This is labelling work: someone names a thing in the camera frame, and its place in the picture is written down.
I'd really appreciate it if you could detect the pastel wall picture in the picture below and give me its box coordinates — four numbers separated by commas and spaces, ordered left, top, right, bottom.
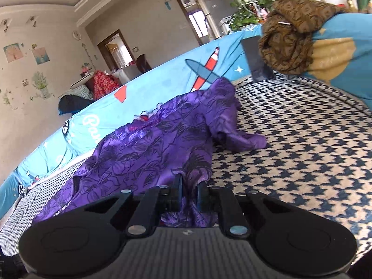
31, 45, 50, 66
3, 43, 24, 63

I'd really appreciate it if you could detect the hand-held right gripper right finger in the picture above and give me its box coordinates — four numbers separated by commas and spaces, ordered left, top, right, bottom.
196, 182, 297, 237

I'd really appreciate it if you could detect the purple floral blouse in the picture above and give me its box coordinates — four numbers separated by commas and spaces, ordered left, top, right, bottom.
35, 77, 268, 229

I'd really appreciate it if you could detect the blue cover with yellow circle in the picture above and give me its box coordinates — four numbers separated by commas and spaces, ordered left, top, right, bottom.
302, 13, 372, 111

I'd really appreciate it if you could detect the red floral cloth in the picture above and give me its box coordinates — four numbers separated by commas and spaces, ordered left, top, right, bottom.
93, 70, 121, 101

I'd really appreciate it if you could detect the lavender pot wall sticker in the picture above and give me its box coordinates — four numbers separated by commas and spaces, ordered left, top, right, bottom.
31, 71, 52, 100

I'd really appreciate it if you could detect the black smartphone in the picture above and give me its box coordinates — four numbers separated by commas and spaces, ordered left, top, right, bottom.
240, 36, 274, 83

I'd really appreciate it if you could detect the brown wooden door frame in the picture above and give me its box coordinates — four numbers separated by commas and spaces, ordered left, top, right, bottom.
97, 29, 134, 71

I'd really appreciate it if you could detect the white appliance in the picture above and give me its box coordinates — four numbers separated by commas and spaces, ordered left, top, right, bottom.
219, 14, 236, 34

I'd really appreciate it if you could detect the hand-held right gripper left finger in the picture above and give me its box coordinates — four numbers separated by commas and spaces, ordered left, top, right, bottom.
84, 174, 184, 238

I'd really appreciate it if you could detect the dark wooden chair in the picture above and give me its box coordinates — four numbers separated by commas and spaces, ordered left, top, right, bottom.
136, 54, 152, 73

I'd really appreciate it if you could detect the dark blue bag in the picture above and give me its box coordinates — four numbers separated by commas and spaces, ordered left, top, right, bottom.
58, 94, 94, 116

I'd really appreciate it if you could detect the blue airplane print sofa cover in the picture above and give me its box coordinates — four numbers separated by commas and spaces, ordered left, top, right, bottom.
0, 23, 264, 222

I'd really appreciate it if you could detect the brown patterned scarf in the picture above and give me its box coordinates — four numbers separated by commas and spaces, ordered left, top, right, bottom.
258, 0, 349, 75

